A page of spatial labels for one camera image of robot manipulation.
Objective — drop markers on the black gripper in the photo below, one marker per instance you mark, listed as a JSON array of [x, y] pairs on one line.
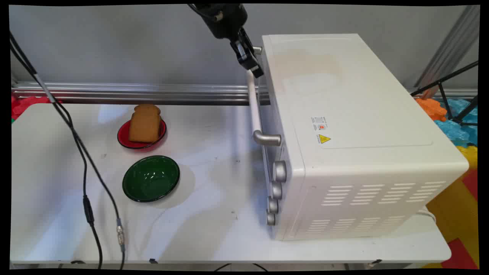
[[225, 19]]

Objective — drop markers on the silver oven knob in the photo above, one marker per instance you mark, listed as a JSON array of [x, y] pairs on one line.
[[270, 219], [272, 205], [279, 170], [276, 190]]

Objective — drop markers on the brown bread slice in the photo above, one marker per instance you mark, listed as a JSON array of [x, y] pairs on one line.
[[144, 124]]

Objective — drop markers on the white toaster oven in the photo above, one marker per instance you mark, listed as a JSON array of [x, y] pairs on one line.
[[355, 137]]

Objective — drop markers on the red plate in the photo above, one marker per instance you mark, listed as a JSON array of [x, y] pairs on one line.
[[124, 138]]

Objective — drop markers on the green plate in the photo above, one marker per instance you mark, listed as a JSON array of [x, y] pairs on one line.
[[151, 178]]

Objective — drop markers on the aluminium diagonal strut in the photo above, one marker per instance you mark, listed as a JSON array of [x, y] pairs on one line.
[[450, 46]]

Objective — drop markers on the black tripod stand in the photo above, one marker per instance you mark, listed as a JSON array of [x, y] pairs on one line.
[[452, 95]]

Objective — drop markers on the aluminium frame rail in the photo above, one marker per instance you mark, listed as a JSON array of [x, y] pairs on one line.
[[133, 93]]

